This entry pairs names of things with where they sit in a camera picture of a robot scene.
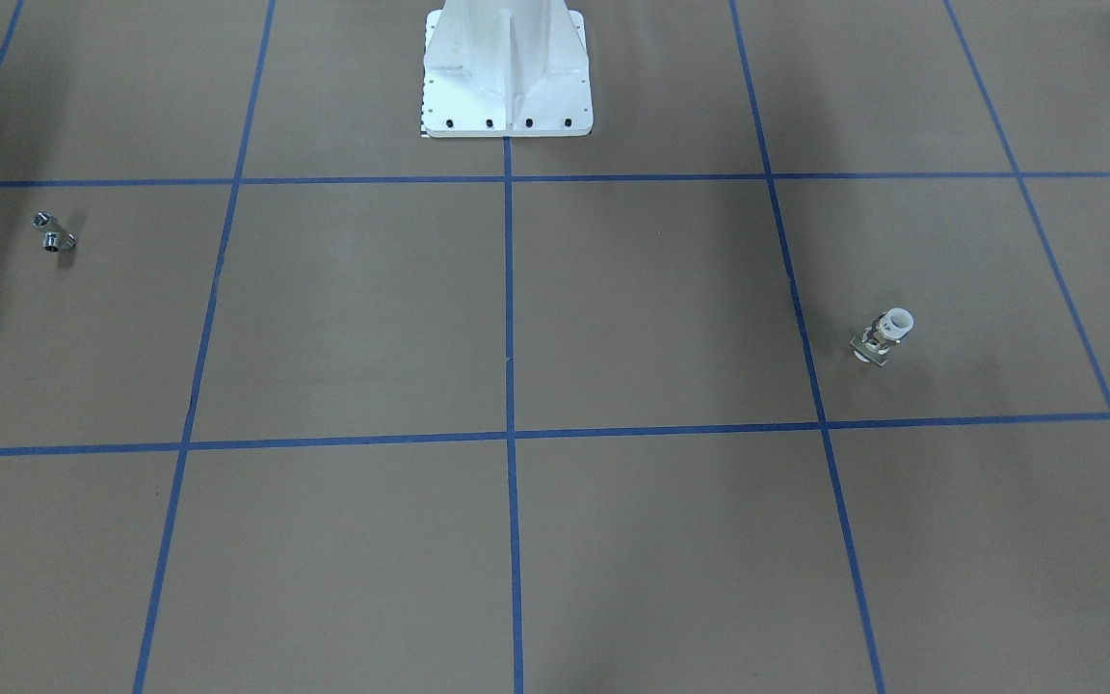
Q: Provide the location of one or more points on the white PPR valve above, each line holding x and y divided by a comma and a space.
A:
875, 342

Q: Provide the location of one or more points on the chrome metal pipe fitting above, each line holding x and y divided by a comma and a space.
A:
55, 237

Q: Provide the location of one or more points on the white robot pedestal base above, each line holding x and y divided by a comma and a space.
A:
506, 69

